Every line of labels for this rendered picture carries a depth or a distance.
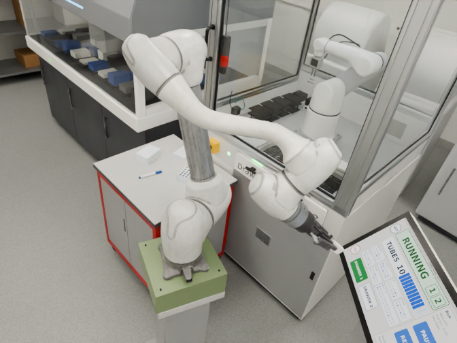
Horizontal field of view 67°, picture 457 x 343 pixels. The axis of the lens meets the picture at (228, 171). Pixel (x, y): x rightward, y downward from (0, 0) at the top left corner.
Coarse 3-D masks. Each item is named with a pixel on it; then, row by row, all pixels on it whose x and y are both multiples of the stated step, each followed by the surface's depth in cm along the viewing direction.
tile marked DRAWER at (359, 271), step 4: (356, 260) 131; (360, 260) 130; (352, 264) 132; (356, 264) 130; (360, 264) 129; (352, 268) 131; (356, 268) 129; (360, 268) 128; (364, 268) 127; (356, 272) 128; (360, 272) 127; (364, 272) 126; (356, 276) 127; (360, 276) 126; (364, 276) 125; (356, 280) 126; (360, 280) 125
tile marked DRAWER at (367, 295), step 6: (360, 288) 123; (366, 288) 122; (360, 294) 122; (366, 294) 121; (372, 294) 119; (366, 300) 119; (372, 300) 118; (366, 306) 118; (372, 306) 116; (378, 306) 115
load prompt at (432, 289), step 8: (400, 232) 125; (408, 232) 123; (400, 240) 123; (408, 240) 121; (408, 248) 119; (416, 248) 117; (408, 256) 118; (416, 256) 116; (416, 264) 114; (424, 264) 112; (416, 272) 113; (424, 272) 111; (432, 272) 109; (424, 280) 109; (432, 280) 108; (424, 288) 108; (432, 288) 106; (440, 288) 105; (432, 296) 105; (440, 296) 103; (432, 304) 104; (440, 304) 102; (448, 304) 100
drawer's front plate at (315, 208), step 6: (306, 198) 170; (306, 204) 171; (312, 204) 168; (318, 204) 167; (312, 210) 170; (318, 210) 167; (324, 210) 164; (318, 216) 168; (324, 216) 166; (318, 222) 169
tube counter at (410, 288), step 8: (400, 264) 118; (400, 272) 116; (408, 272) 114; (400, 280) 115; (408, 280) 113; (408, 288) 111; (416, 288) 110; (408, 296) 110; (416, 296) 108; (416, 304) 107; (424, 304) 105; (416, 312) 105; (424, 312) 104
